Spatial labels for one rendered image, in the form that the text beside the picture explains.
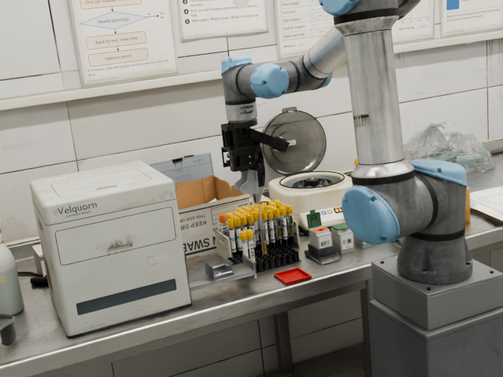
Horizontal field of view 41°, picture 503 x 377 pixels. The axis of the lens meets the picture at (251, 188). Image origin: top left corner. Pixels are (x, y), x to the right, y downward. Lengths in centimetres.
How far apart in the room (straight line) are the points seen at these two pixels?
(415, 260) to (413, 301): 8
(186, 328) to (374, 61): 71
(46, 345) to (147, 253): 28
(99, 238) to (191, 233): 43
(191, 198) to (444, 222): 97
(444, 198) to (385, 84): 25
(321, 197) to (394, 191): 74
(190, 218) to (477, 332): 80
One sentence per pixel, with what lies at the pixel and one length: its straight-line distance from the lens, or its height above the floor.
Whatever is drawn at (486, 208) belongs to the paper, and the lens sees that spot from 205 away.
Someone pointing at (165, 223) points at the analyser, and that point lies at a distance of 148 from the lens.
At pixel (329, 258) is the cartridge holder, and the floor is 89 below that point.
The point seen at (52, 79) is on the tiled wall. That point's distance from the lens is 203.
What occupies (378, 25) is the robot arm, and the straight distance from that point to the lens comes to 122.
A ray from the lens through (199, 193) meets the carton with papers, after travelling 210.
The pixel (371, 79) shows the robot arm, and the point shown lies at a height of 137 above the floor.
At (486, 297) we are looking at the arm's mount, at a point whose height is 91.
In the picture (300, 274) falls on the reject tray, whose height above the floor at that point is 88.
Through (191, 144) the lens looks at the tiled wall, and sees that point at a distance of 214.
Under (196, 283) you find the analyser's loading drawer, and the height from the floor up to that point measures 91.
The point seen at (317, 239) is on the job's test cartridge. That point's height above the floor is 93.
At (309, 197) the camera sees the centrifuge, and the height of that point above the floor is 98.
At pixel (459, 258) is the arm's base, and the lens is 139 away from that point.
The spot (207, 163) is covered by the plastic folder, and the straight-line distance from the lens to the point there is 215.
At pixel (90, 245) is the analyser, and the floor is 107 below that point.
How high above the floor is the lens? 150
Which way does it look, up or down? 15 degrees down
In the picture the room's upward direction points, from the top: 6 degrees counter-clockwise
